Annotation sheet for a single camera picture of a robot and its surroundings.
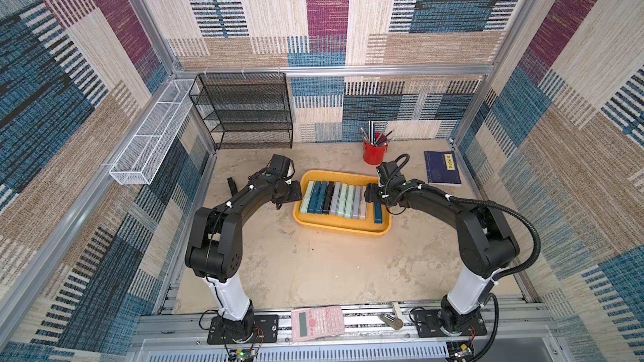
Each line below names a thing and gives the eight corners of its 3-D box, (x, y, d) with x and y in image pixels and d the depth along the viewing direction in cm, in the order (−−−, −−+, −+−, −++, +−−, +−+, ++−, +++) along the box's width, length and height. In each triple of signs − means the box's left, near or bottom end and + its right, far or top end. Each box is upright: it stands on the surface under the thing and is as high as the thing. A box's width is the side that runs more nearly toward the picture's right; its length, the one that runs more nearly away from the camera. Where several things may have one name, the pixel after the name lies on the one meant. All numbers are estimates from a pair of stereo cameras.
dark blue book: (428, 183, 109) (430, 180, 107) (423, 152, 120) (424, 149, 119) (459, 186, 108) (461, 183, 106) (451, 154, 119) (453, 151, 118)
